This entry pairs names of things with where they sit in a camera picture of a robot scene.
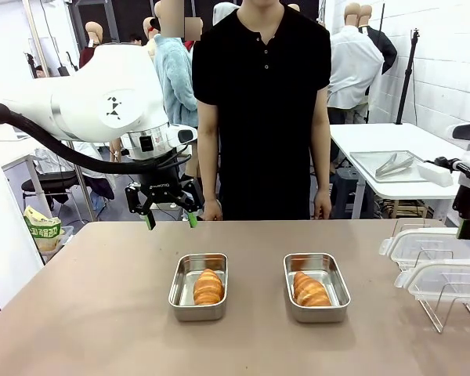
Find metal tongs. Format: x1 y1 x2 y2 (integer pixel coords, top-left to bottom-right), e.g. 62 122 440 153
374 153 414 179

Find dark stool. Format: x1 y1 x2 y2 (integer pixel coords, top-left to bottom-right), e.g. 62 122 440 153
331 167 362 219

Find white side table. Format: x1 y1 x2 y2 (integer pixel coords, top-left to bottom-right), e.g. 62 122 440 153
330 123 461 221

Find green yellow bread bag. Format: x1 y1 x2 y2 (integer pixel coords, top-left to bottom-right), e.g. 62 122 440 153
23 205 63 252

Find person's right forearm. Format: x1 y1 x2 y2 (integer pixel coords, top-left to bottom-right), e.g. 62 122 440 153
197 99 221 203

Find black tripod stand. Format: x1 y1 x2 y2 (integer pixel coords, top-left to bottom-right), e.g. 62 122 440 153
395 27 422 125

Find person in black shirt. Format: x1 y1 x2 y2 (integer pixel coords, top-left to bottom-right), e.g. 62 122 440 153
191 0 332 222

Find black office chair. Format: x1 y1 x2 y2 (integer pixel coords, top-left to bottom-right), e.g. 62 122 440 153
21 170 81 220

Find white desk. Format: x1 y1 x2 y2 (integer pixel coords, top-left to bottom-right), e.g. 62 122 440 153
0 148 50 219

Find clear plastic container lid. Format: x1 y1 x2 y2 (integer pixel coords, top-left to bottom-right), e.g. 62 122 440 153
393 258 470 303
378 228 470 271

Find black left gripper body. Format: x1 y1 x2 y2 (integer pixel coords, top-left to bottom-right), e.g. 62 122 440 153
139 156 183 204

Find stainless steel rectangular container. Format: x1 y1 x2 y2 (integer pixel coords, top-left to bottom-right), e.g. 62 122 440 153
168 252 229 323
283 252 352 324

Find mannequin in beige jacket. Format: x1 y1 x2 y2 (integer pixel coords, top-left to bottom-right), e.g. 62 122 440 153
142 17 158 60

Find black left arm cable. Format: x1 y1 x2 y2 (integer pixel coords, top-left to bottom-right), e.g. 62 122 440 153
0 102 193 175

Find metal light stand pole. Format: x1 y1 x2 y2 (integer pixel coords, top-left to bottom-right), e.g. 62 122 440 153
72 164 97 222

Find golden croissant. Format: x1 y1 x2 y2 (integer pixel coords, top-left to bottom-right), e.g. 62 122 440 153
193 268 225 306
292 271 333 308

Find person's left forearm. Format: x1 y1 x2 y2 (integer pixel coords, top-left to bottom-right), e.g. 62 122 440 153
309 88 331 193

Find mannequin in white shirt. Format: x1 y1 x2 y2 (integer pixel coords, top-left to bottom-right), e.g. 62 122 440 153
327 2 385 111

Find person's left hand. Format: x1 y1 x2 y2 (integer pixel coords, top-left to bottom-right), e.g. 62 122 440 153
313 190 333 221

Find metal wire rack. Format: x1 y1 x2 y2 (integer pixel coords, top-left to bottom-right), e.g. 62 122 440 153
391 219 470 334

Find mannequin in black jacket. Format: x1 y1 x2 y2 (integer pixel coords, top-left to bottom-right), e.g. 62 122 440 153
358 3 399 122

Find mannequin in dark red dress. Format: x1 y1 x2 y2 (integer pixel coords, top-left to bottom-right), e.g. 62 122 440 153
79 21 103 70

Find person's right hand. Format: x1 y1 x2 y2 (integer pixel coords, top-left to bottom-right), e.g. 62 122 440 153
201 198 224 222

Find clear plastic bin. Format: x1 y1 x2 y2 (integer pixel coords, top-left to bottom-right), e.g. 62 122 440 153
38 225 76 264

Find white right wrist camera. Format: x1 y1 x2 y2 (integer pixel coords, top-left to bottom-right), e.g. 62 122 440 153
417 162 454 188

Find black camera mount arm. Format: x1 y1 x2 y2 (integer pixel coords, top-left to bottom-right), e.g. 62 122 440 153
425 155 470 182

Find mannequin in light blue fleece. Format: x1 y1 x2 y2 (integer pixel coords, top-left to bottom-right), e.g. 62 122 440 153
153 0 199 128

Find flat metal tray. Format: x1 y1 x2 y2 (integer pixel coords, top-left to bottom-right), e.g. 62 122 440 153
349 150 436 184

